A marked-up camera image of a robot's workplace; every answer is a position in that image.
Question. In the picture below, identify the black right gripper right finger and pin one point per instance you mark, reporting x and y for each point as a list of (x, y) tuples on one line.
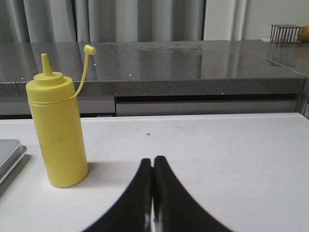
[(175, 210)]

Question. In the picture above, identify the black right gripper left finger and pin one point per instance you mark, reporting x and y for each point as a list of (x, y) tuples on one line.
[(132, 211)]

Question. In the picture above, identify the yellow squeeze bottle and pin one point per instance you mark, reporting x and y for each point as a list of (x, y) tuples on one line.
[(54, 107)]

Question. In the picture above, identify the silver digital kitchen scale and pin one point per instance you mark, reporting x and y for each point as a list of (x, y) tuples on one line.
[(11, 152)]

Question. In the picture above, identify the orange fruit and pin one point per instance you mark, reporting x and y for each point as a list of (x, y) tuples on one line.
[(303, 34)]

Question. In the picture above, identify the grey curtain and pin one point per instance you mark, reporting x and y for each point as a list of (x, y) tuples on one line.
[(38, 21)]

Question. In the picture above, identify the metal wire rack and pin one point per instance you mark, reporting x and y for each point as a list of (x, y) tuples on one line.
[(285, 33)]

